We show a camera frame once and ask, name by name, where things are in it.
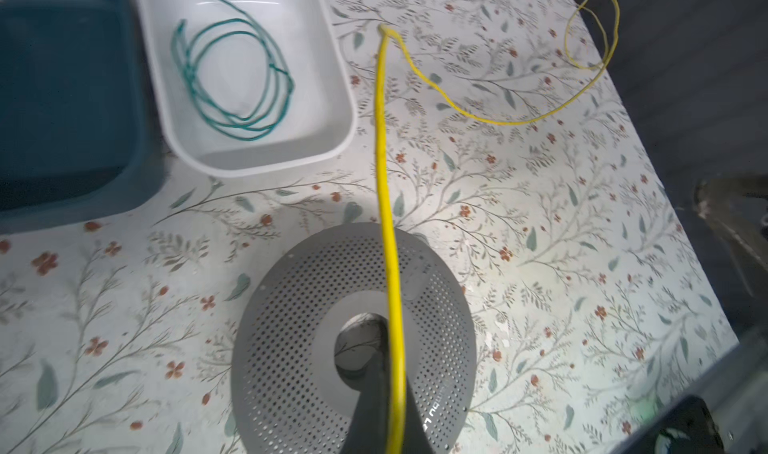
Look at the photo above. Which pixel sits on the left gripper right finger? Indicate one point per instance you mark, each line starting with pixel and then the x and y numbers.
pixel 415 439

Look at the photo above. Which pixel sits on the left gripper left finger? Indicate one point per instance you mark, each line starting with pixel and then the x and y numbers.
pixel 368 427

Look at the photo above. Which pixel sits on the grey perforated cable spool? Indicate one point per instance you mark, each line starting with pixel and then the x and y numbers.
pixel 310 315

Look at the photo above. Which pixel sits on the teal plastic bin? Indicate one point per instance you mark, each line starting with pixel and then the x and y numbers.
pixel 80 138

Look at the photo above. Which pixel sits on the white plastic bin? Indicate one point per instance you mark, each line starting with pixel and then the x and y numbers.
pixel 247 87

